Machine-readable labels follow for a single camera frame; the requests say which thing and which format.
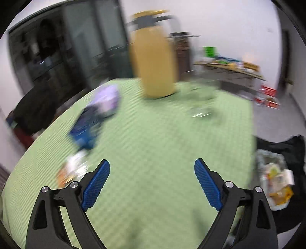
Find green box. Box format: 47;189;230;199
203;46;218;58

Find small orange packet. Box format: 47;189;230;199
56;165;72;187

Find metal folding rack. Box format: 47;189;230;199
168;31;201;79

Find red and white cartons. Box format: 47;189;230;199
255;84;280;109

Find clear drinking glass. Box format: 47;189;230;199
188;83;221;119

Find sliding glass door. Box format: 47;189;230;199
8;0;131;96

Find black puffer jacket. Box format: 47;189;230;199
6;84;96;137

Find red bag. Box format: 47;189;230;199
13;128;35;149

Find green checked tablecloth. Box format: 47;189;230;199
0;78;257;249

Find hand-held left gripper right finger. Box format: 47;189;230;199
194;157;279;249

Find cluttered side table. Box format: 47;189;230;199
194;57;267;91

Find crumpled clear plastic bag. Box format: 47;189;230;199
64;151;88;179

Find row of hanging clothes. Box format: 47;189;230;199
21;19;63;65

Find yellow thermos jug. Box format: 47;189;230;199
127;10;182;99

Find trash bin with bag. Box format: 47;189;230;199
253;135;306;234

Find blue box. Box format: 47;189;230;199
69;105;106;150

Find purple tissue pack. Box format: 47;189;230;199
92;84;121;118

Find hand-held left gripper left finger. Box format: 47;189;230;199
24;159;111;249

